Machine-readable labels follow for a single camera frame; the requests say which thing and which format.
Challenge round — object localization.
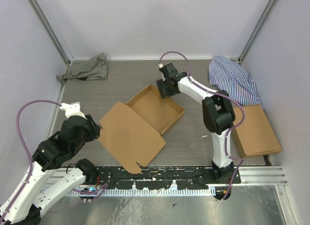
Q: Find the brown cardboard box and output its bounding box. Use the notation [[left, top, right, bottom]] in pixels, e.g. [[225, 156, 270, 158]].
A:
[[98, 85, 185, 174], [232, 105, 282, 158]]

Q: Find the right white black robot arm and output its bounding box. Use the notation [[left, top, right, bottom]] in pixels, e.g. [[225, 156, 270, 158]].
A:
[[156, 72, 235, 184]]

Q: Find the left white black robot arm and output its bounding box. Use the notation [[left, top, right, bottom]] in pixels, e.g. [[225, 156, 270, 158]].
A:
[[0, 115, 101, 225]]

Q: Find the folded brown cardboard box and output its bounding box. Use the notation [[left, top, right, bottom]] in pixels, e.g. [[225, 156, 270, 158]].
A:
[[232, 105, 282, 158]]

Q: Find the blue white striped cloth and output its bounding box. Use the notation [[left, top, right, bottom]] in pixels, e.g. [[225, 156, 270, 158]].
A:
[[208, 57, 262, 106]]

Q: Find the black white striped cloth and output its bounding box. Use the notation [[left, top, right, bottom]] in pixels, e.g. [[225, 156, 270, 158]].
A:
[[56, 53, 108, 85]]

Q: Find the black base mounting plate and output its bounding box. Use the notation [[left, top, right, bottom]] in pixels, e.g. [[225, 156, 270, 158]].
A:
[[83, 165, 241, 190]]

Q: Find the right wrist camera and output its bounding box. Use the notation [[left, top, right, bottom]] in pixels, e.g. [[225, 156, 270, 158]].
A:
[[158, 63, 187, 81]]

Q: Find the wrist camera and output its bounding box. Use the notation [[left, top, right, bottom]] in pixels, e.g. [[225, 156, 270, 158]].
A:
[[158, 63, 187, 81], [60, 102, 86, 119]]

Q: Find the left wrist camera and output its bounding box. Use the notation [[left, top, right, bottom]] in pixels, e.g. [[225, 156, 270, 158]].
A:
[[60, 102, 86, 119]]

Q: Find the white slotted cable duct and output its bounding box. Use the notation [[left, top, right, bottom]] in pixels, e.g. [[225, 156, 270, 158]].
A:
[[65, 186, 216, 197]]

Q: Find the aluminium front rail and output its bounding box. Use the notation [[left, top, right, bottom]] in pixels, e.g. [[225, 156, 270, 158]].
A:
[[44, 165, 288, 187]]

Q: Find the left aluminium corner post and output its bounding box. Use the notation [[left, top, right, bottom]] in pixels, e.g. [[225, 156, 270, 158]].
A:
[[28, 0, 71, 64]]

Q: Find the aluminium corner post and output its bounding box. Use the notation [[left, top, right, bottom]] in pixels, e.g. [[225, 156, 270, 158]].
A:
[[28, 0, 71, 64], [237, 0, 278, 64]]

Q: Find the right aluminium corner post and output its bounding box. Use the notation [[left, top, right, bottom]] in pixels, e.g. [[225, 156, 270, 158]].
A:
[[237, 0, 278, 64]]

